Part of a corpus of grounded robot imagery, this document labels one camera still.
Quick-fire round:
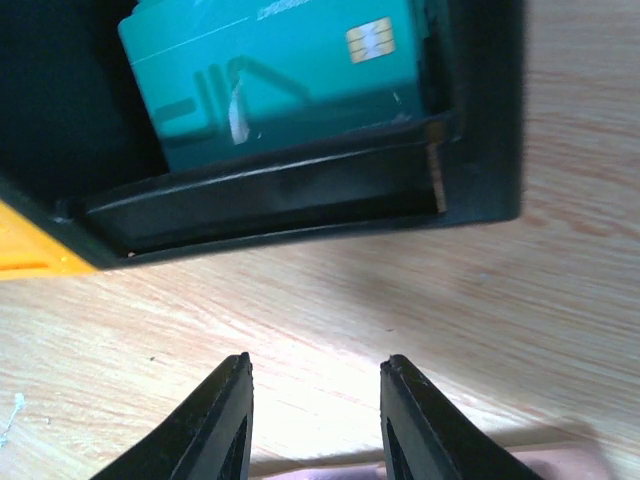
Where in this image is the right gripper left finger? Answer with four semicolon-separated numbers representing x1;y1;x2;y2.
94;352;254;479

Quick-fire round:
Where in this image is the yellow bin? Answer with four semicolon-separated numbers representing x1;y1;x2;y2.
1;200;100;281

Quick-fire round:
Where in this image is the black bin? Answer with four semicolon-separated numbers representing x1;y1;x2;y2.
1;1;527;271

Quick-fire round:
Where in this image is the teal card stack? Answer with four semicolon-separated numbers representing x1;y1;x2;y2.
118;0;427;172

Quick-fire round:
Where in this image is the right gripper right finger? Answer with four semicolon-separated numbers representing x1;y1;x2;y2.
378;353;546;480

